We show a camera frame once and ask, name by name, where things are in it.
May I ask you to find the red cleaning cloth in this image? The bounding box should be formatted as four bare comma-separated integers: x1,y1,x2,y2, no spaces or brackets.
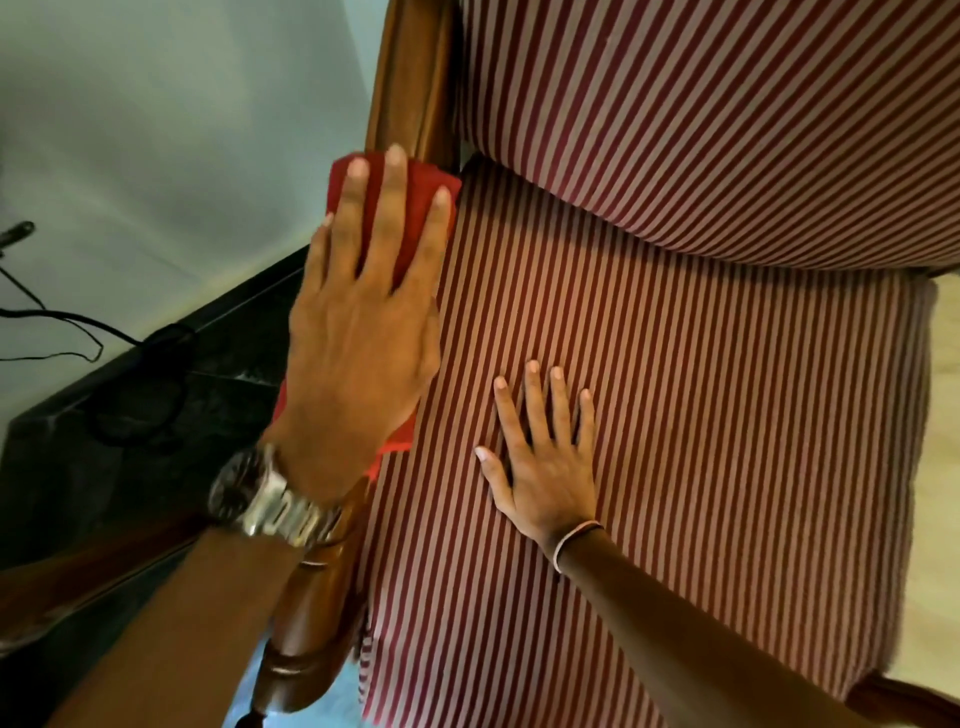
271,152,464,481

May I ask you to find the thin black cable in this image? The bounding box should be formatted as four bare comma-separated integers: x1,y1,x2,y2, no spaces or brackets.
0,264,106,366

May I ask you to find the person's left hand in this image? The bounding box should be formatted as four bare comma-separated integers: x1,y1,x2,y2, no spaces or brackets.
262,144,455,508

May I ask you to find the silver metal wristwatch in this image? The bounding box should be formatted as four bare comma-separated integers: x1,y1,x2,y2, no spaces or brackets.
207,441,348,550

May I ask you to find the thin white wrist band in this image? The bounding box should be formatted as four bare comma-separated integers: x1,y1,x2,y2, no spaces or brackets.
551,519,606,576

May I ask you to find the red white striped back cushion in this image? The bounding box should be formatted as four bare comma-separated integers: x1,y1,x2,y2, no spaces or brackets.
454,0,960,274

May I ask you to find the red white striped seat cushion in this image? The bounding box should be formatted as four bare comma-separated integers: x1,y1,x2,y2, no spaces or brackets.
355,153,940,728

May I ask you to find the brown wooden chair frame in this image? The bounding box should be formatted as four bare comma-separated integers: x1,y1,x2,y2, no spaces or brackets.
234,0,960,728

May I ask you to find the person's right forearm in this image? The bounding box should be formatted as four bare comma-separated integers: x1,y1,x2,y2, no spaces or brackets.
558,527,877,728

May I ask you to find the person's left forearm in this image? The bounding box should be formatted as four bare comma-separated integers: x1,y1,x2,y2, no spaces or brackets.
45,523,310,728

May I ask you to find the thick black cable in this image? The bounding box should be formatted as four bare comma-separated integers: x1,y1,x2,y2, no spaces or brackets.
0,307,145,348

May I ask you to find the person's right hand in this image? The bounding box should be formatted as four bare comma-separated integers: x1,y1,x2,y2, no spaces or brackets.
474,360,602,553

